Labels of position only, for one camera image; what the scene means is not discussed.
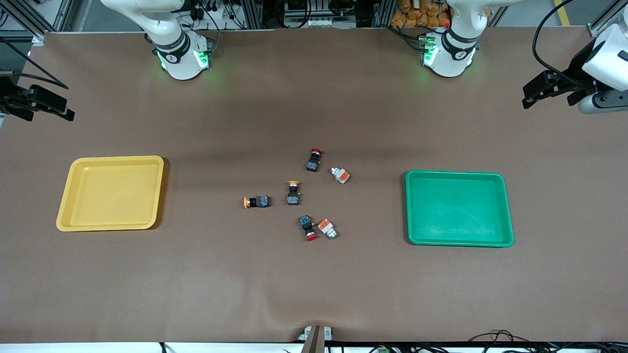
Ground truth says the yellow plastic tray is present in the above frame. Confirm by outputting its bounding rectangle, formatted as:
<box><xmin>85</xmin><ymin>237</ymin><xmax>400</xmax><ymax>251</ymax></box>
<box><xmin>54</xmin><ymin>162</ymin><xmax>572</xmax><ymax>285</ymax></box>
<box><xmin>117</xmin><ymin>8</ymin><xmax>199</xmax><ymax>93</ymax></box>
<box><xmin>55</xmin><ymin>155</ymin><xmax>165</xmax><ymax>232</ymax></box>

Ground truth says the green plastic tray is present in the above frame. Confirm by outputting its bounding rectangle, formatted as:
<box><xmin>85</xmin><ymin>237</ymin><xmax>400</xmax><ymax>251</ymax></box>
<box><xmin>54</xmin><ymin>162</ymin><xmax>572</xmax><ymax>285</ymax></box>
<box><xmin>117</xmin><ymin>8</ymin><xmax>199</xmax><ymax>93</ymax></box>
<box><xmin>405</xmin><ymin>170</ymin><xmax>515</xmax><ymax>248</ymax></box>

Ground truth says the pile of orange objects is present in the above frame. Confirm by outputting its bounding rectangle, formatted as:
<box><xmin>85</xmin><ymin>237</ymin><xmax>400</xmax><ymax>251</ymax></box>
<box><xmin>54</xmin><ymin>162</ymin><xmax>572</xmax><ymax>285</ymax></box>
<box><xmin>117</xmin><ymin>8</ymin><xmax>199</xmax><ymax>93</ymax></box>
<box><xmin>391</xmin><ymin>0</ymin><xmax>451</xmax><ymax>28</ymax></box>

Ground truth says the white power strip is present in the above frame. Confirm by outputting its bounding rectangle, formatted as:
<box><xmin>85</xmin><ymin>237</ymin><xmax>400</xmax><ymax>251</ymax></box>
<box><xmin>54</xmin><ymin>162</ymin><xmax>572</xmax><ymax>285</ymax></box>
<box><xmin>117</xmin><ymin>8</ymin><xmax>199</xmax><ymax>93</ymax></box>
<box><xmin>286</xmin><ymin>16</ymin><xmax>344</xmax><ymax>28</ymax></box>

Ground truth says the brown table mat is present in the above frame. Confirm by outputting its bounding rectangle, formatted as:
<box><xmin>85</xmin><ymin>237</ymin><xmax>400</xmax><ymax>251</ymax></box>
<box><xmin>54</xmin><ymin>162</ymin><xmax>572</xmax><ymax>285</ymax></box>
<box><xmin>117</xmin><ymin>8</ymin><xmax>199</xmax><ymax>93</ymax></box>
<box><xmin>0</xmin><ymin>27</ymin><xmax>628</xmax><ymax>344</ymax></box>

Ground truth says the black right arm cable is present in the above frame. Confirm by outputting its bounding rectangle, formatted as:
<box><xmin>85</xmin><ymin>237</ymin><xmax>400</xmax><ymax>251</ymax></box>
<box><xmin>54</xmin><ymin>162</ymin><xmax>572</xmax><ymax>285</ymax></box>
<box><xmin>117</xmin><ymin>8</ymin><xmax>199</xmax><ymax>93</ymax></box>
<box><xmin>0</xmin><ymin>35</ymin><xmax>69</xmax><ymax>90</ymax></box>

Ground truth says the aluminium frame profile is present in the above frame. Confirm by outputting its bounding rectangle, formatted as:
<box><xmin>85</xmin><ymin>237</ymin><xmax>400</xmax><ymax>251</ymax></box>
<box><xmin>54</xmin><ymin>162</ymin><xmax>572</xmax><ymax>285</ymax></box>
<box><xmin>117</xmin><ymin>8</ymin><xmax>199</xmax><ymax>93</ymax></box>
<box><xmin>0</xmin><ymin>0</ymin><xmax>50</xmax><ymax>45</ymax></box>
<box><xmin>588</xmin><ymin>0</ymin><xmax>628</xmax><ymax>37</ymax></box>

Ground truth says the red push button switch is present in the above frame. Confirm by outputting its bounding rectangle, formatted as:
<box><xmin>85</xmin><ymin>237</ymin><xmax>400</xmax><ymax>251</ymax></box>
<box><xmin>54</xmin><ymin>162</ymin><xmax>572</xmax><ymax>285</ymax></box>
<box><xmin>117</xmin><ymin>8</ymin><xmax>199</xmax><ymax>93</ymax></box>
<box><xmin>298</xmin><ymin>215</ymin><xmax>319</xmax><ymax>242</ymax></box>
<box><xmin>306</xmin><ymin>148</ymin><xmax>325</xmax><ymax>173</ymax></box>

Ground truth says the black cable bundle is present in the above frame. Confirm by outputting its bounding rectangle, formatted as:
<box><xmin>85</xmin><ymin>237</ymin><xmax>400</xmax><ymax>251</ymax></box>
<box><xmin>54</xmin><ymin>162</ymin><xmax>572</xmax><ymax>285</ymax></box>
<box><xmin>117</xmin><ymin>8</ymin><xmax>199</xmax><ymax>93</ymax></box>
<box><xmin>469</xmin><ymin>329</ymin><xmax>545</xmax><ymax>353</ymax></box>

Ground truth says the metal camera stand bracket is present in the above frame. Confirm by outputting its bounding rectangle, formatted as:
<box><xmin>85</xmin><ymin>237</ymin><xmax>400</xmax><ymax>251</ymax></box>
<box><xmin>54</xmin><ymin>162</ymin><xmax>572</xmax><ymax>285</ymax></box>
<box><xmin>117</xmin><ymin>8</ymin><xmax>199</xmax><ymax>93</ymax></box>
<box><xmin>298</xmin><ymin>325</ymin><xmax>334</xmax><ymax>353</ymax></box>

